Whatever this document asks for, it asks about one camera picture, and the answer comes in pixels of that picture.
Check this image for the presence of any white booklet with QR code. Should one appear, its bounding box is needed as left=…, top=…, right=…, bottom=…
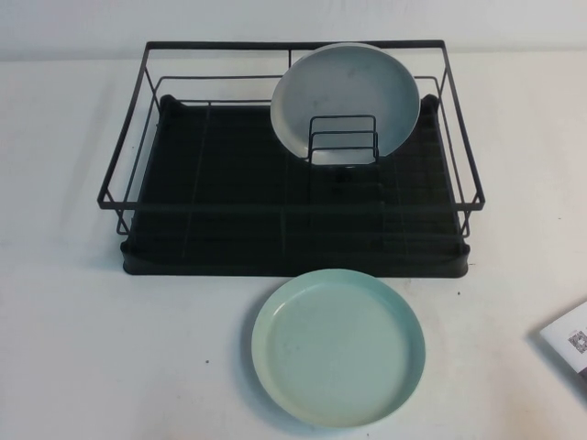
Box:
left=533, top=303, right=587, bottom=375

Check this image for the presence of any black wire dish rack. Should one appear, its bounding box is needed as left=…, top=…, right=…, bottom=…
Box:
left=99, top=39, right=487, bottom=237

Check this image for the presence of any black plastic drain tray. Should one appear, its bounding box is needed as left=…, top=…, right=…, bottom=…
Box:
left=118, top=92, right=473, bottom=278

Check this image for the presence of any grey round plate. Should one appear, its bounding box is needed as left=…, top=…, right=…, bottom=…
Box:
left=270, top=41, right=421, bottom=166

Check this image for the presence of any teal round plate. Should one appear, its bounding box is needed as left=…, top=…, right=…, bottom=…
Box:
left=249, top=268, right=419, bottom=418

